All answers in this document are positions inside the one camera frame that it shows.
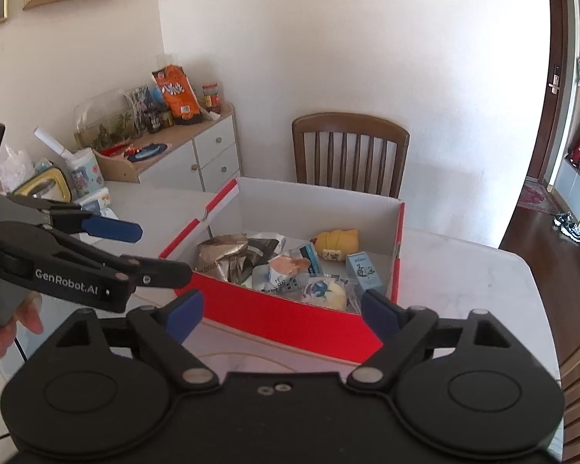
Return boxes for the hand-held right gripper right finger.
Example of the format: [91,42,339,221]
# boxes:
[346,289,513,391]

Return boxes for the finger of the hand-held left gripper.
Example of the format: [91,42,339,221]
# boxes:
[10,194,143,243]
[0,221,194,312]

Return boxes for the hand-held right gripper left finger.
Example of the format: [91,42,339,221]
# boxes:
[55,289,219,394]

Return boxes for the light blue small box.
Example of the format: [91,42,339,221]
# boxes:
[345,251,385,298]

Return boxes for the white bun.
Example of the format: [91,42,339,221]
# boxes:
[302,278,349,310]

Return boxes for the gold foil packet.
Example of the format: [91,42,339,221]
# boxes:
[193,233,249,285]

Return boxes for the yellow plush toy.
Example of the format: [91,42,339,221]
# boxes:
[310,229,360,262]

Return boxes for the teal striped packet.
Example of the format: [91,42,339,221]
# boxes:
[290,244,322,274]

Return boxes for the red cardboard box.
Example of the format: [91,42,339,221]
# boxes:
[159,176,407,365]

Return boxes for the black labelled snack packet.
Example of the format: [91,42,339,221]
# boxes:
[246,238,283,271]

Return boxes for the pink figure packet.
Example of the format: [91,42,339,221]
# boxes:
[268,255,312,281]

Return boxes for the white marble desktop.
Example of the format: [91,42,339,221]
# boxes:
[0,181,561,397]

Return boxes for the person's left hand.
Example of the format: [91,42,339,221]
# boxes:
[0,297,44,361]

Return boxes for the clear plastic bag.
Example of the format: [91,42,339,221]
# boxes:
[0,145,34,194]

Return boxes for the white wet wipes packet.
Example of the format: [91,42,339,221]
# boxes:
[72,188,112,218]

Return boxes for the white floral mug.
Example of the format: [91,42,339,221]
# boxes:
[68,149,104,199]

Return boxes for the white paper roll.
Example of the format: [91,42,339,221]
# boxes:
[34,126,78,160]

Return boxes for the blue round plate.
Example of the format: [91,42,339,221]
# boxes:
[126,142,167,161]

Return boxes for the glass fish tank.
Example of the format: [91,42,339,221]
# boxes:
[72,91,143,150]

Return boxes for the white sideboard cabinet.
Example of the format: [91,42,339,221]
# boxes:
[94,101,242,194]

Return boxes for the orange snack bag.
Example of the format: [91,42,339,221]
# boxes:
[151,64,203,126]

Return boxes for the red jar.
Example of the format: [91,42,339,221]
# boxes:
[202,83,222,112]

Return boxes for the red patterned rug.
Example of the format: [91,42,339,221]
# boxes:
[515,179,566,213]

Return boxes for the black white sneakers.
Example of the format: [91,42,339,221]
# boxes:
[553,212,580,242]

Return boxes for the dark wooden door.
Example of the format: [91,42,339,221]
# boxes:
[527,0,568,184]

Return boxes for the black cable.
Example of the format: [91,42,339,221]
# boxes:
[0,337,30,445]

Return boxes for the white wall cabinet unit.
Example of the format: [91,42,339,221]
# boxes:
[546,0,580,233]

